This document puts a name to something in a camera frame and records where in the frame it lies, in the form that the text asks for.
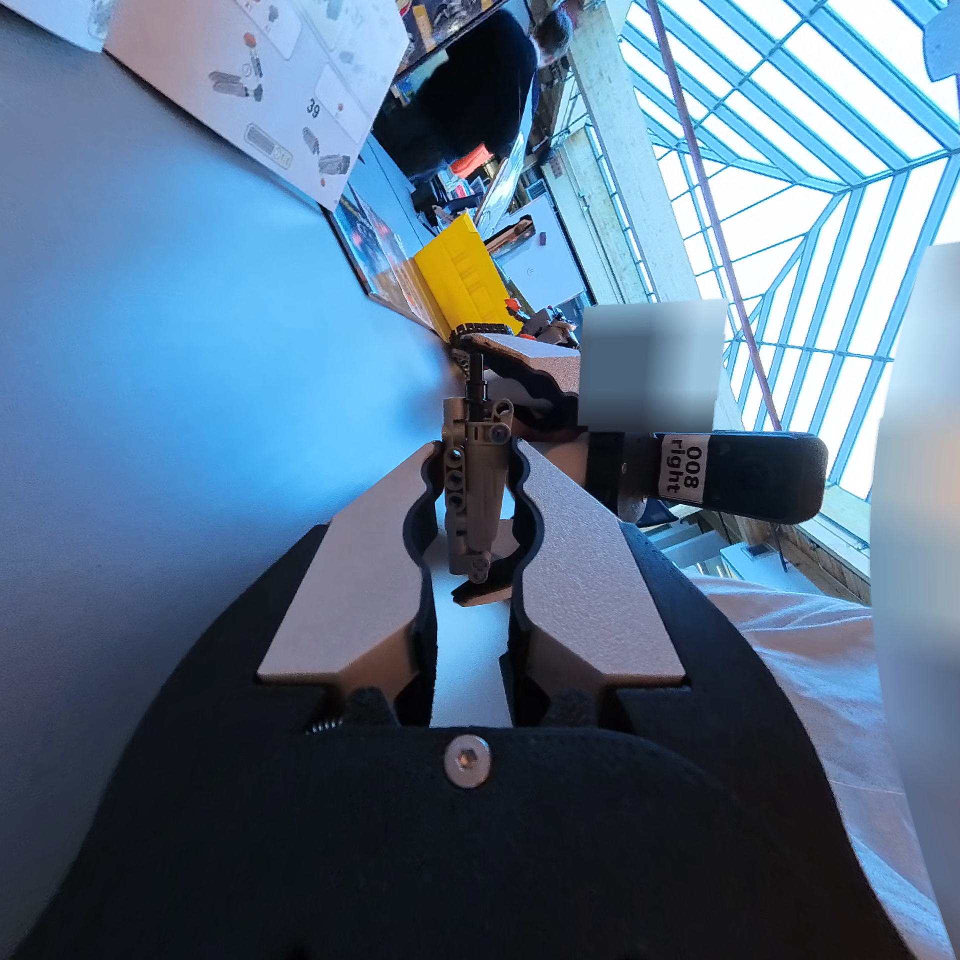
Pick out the glass roof window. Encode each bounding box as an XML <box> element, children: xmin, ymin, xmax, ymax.
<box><xmin>618</xmin><ymin>0</ymin><xmax>960</xmax><ymax>500</ymax></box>

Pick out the yellow plastic box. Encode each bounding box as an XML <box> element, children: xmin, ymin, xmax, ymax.
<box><xmin>411</xmin><ymin>212</ymin><xmax>526</xmax><ymax>340</ymax></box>

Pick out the pink cable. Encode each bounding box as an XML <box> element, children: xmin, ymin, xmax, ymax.
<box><xmin>645</xmin><ymin>0</ymin><xmax>786</xmax><ymax>434</ymax></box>

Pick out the blue booklet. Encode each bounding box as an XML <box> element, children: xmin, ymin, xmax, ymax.
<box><xmin>327</xmin><ymin>183</ymin><xmax>451</xmax><ymax>335</ymax></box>

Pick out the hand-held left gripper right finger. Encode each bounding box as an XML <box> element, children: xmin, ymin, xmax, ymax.
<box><xmin>510</xmin><ymin>439</ymin><xmax>688</xmax><ymax>706</ymax></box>

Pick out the white instruction booklet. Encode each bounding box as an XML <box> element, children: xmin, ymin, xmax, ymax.
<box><xmin>0</xmin><ymin>0</ymin><xmax>411</xmax><ymax>213</ymax></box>

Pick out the grey desk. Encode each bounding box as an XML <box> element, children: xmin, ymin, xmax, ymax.
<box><xmin>0</xmin><ymin>11</ymin><xmax>526</xmax><ymax>946</ymax></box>

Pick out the person's white clothing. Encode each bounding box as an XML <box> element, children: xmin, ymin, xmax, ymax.
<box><xmin>675</xmin><ymin>568</ymin><xmax>939</xmax><ymax>960</ymax></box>

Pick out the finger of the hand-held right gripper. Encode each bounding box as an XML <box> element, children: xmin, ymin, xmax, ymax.
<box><xmin>451</xmin><ymin>516</ymin><xmax>543</xmax><ymax>607</ymax></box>
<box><xmin>452</xmin><ymin>330</ymin><xmax>583</xmax><ymax>441</ymax></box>

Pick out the white cabinet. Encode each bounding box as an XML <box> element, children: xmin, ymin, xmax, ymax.
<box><xmin>491</xmin><ymin>195</ymin><xmax>591</xmax><ymax>310</ymax></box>

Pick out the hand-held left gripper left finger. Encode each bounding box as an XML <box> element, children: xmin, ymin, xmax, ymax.
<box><xmin>256</xmin><ymin>441</ymin><xmax>444</xmax><ymax>706</ymax></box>

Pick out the pale wooden beam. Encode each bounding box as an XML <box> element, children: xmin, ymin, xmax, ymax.
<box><xmin>566</xmin><ymin>0</ymin><xmax>706</xmax><ymax>309</ymax></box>

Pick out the grey toy brick assembly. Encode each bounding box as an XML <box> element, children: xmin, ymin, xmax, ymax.
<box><xmin>442</xmin><ymin>352</ymin><xmax>516</xmax><ymax>583</ymax></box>

